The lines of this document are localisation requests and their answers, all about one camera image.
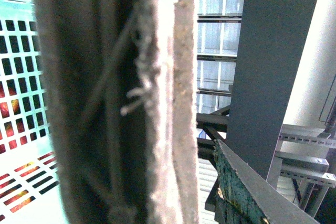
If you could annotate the light blue plastic basket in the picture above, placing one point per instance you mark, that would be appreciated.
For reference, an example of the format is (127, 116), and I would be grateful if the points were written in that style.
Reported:
(29, 178)

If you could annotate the brown basket handle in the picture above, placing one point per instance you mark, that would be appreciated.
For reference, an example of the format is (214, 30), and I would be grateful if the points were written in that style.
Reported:
(121, 93)

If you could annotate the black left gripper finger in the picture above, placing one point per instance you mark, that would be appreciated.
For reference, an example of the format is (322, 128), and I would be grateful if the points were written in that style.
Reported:
(250, 194)

